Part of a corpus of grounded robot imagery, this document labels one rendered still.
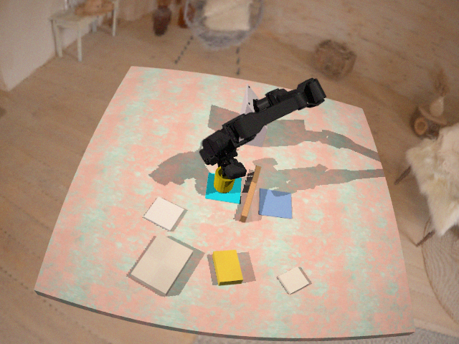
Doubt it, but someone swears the yellow rectangular block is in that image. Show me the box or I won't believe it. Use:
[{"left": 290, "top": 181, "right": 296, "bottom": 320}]
[{"left": 212, "top": 250, "right": 243, "bottom": 286}]

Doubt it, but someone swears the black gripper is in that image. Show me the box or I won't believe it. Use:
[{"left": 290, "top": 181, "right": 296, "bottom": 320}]
[{"left": 217, "top": 145, "right": 247, "bottom": 180}]

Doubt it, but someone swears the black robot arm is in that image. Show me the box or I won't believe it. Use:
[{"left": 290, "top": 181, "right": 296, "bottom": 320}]
[{"left": 199, "top": 78, "right": 326, "bottom": 166}]

